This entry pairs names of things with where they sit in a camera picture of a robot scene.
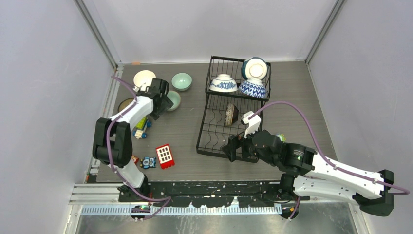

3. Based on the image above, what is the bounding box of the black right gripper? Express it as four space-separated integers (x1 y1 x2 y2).
222 123 278 166

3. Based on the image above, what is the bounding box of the light green bowl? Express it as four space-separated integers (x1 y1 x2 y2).
167 91 181 112

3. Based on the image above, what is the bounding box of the pale green striped bowl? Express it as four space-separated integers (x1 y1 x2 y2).
171 73 192 91

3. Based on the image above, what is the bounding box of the beige bowl with flower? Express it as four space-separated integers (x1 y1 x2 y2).
133 70 156 91

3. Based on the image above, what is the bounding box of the dark blue glazed bowl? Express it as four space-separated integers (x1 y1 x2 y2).
117 98 134 113

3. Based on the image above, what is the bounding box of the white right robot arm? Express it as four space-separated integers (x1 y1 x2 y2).
221 130 395 216

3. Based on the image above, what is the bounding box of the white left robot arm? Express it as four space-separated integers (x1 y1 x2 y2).
92 77 173 202

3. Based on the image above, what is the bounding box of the black patterned rim bowl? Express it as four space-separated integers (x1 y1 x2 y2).
224 102 239 127

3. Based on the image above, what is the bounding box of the toy truck with green block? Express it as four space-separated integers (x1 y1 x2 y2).
132 117 152 140

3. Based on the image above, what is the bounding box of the green owl puzzle piece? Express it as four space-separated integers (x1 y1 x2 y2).
277 134 286 142

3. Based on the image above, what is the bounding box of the red white toy block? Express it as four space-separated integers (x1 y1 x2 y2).
155 144 175 169

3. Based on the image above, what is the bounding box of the blue white zigzag bowl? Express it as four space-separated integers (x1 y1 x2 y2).
239 78 266 98

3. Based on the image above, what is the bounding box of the white blue floral bowl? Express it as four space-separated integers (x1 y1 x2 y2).
209 74 238 93

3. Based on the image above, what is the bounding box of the blue owl puzzle piece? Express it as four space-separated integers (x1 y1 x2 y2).
140 156 156 169

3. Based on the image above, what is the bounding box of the red owl puzzle piece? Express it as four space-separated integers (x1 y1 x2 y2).
131 156 139 164

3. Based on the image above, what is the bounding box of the teal bowl white base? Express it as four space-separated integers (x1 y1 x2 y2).
241 57 268 80

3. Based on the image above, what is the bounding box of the black wire dish rack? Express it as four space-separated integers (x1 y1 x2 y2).
196 56 271 158

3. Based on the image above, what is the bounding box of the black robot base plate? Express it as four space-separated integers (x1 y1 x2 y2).
118 180 310 209

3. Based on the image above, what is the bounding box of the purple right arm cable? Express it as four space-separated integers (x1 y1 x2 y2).
248 101 411 220

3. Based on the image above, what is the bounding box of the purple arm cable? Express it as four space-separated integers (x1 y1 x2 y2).
106 76 171 221
248 101 411 220

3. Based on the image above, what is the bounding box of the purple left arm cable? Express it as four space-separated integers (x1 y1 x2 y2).
106 76 171 221

